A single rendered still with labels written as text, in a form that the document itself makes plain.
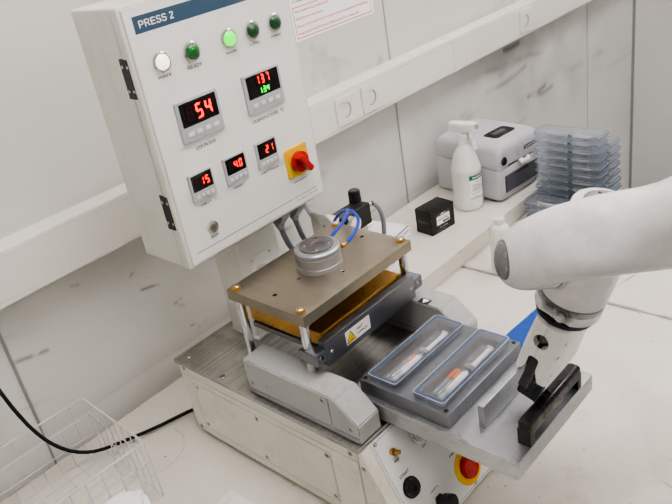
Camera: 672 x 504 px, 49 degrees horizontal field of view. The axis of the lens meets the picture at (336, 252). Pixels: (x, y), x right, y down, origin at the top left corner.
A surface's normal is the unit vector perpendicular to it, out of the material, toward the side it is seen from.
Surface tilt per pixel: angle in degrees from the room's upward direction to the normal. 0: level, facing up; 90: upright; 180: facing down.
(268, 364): 0
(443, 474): 65
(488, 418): 90
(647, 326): 0
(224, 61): 90
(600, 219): 50
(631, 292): 0
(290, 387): 90
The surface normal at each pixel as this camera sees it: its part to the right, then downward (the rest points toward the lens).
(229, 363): -0.16, -0.87
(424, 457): 0.60, -0.18
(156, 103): 0.73, 0.20
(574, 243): -0.57, -0.06
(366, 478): -0.66, 0.44
